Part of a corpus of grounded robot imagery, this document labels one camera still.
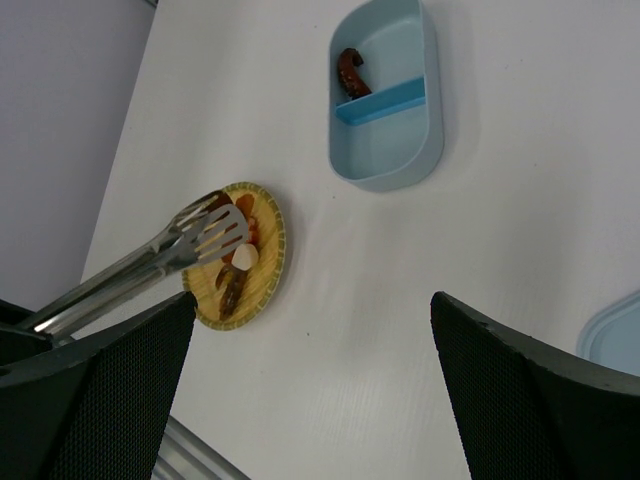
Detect round bamboo plate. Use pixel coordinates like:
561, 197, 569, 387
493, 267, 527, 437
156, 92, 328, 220
182, 182, 286, 331

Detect light blue lunch box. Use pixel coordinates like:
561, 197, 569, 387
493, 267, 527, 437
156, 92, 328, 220
328, 1, 444, 192

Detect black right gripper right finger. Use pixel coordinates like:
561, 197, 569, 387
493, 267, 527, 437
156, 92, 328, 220
431, 292, 639, 479

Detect orange fried piece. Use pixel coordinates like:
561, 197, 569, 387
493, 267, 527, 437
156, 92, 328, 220
235, 194, 255, 219

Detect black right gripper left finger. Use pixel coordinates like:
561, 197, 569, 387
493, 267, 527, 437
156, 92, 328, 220
1, 292, 196, 479

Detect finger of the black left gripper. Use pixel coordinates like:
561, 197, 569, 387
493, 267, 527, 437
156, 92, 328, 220
0, 300, 53, 371

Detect light blue lunch box lid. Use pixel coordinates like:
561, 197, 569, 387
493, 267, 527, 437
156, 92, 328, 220
576, 292, 640, 376

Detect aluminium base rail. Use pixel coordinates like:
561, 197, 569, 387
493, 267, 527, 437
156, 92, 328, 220
151, 416, 249, 480

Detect metal serving tongs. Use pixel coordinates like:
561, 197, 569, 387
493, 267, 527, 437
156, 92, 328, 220
18, 190, 249, 340

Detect white round fish cake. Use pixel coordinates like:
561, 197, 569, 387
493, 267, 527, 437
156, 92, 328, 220
231, 243, 260, 271

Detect brown green vegetable piece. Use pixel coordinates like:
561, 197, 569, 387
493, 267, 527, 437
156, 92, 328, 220
215, 264, 248, 321

